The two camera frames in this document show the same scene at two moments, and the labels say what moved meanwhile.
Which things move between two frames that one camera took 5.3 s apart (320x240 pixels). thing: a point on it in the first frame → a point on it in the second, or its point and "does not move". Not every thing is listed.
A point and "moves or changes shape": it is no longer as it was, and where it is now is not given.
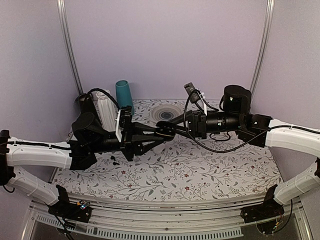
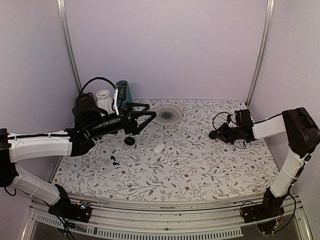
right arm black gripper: [196, 123] → [222, 135]
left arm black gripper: [127, 146] → [129, 126]
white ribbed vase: [108, 107] does not move
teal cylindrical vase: [124, 95] does not move
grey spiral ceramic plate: [165, 112] does not move
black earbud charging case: [166, 130] moves or changes shape
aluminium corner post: [64, 24] does not move
